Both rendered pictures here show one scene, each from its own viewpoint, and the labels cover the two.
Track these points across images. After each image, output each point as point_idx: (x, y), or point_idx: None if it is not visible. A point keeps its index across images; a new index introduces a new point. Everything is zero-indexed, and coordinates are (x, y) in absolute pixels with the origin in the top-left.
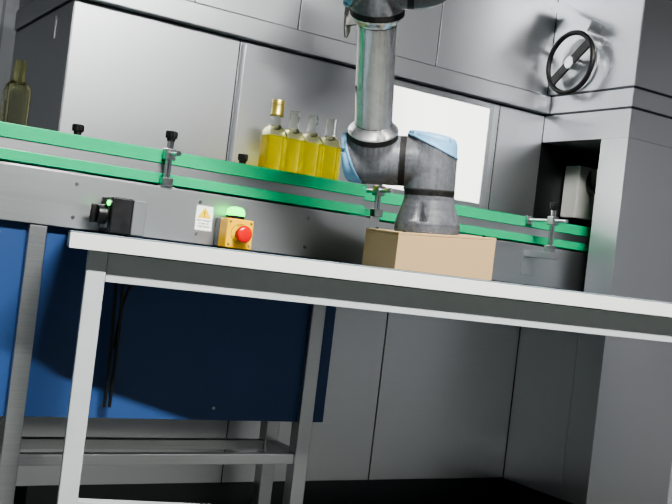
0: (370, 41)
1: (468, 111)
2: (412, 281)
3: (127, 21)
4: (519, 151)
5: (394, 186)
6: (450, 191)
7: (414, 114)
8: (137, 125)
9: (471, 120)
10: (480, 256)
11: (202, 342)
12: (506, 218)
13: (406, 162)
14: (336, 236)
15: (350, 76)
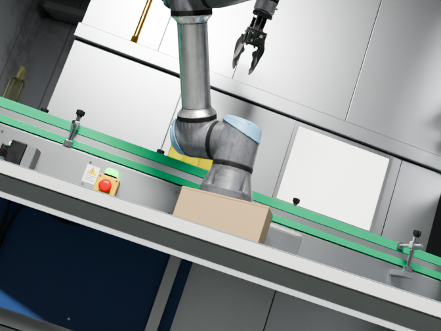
0: (180, 33)
1: (368, 157)
2: (184, 228)
3: (106, 56)
4: (417, 198)
5: (291, 201)
6: (242, 164)
7: (317, 151)
8: (98, 122)
9: (370, 165)
10: (251, 219)
11: (71, 265)
12: (377, 240)
13: (210, 136)
14: None
15: (266, 115)
